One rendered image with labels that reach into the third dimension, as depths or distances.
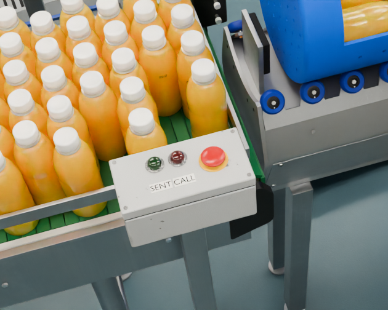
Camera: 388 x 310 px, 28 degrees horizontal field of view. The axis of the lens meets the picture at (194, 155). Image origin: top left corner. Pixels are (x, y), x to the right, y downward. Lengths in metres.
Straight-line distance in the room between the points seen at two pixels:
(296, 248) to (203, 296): 0.47
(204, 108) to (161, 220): 0.25
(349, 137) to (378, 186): 0.98
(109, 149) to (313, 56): 0.39
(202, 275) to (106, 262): 0.18
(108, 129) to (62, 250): 0.22
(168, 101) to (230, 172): 0.34
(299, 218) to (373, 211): 0.68
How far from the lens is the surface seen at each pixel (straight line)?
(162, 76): 1.37
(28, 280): 1.43
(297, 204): 1.70
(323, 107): 1.43
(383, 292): 2.27
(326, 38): 1.26
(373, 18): 1.30
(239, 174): 1.12
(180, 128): 1.44
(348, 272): 2.29
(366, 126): 1.49
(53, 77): 1.31
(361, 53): 1.31
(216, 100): 1.30
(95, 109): 1.30
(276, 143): 1.44
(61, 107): 1.26
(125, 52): 1.32
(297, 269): 1.96
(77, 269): 1.43
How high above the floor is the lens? 2.02
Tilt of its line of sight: 53 degrees down
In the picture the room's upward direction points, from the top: 8 degrees counter-clockwise
